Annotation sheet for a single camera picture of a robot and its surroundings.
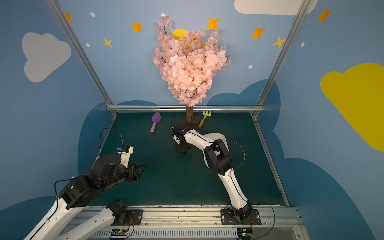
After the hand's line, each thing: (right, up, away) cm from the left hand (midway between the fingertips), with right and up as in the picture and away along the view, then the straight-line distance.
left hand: (140, 163), depth 68 cm
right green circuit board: (+50, -36, +5) cm, 62 cm away
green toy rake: (+35, +28, +55) cm, 71 cm away
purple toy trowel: (-6, +24, +50) cm, 56 cm away
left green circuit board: (-12, -35, +3) cm, 37 cm away
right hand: (+18, +2, +32) cm, 37 cm away
